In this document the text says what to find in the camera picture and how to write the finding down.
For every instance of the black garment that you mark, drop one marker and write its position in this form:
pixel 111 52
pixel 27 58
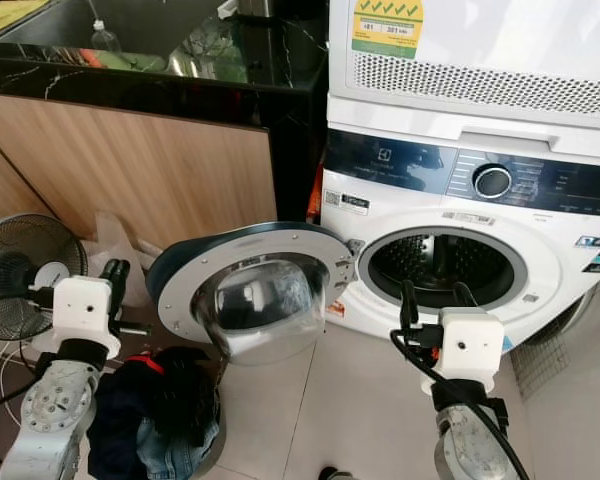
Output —
pixel 185 395

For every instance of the round glass washer door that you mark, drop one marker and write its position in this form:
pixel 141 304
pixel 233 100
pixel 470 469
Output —
pixel 265 300

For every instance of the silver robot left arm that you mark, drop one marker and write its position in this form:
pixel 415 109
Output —
pixel 55 410

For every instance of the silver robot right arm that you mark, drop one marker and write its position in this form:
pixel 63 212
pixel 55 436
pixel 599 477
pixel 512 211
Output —
pixel 475 450

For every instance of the white front-load washing machine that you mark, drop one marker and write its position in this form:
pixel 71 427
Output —
pixel 555 290

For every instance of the white table fan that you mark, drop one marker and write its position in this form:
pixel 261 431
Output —
pixel 30 262

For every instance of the round washer control dial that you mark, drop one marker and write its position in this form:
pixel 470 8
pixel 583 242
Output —
pixel 492 181

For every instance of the black white QR label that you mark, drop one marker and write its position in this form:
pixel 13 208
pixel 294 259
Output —
pixel 348 202

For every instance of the blue wool wash sticker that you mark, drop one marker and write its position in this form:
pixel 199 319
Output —
pixel 588 241

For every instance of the small dark square sticker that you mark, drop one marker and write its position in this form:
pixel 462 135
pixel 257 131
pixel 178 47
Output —
pixel 598 267

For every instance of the orange black folded item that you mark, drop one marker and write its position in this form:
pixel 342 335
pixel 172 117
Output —
pixel 314 195

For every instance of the blue denim jeans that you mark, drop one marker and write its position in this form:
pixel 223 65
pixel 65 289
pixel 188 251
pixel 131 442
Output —
pixel 175 460

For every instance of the robot right leg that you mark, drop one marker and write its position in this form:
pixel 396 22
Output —
pixel 335 474

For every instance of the clear plastic bottle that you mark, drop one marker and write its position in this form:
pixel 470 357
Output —
pixel 105 38

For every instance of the white stacked dryer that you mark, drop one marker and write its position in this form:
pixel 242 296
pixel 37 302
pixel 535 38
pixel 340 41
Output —
pixel 520 40

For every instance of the yellow cloth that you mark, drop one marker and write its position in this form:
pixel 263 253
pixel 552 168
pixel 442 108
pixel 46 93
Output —
pixel 10 15

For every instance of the yellow green energy label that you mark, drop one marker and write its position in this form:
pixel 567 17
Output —
pixel 387 25

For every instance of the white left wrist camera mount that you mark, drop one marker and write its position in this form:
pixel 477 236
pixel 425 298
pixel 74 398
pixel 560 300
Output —
pixel 85 310

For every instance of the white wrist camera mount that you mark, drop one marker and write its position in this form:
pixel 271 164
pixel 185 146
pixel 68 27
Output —
pixel 470 345
pixel 85 310

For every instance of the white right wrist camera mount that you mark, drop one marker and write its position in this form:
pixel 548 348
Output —
pixel 470 345

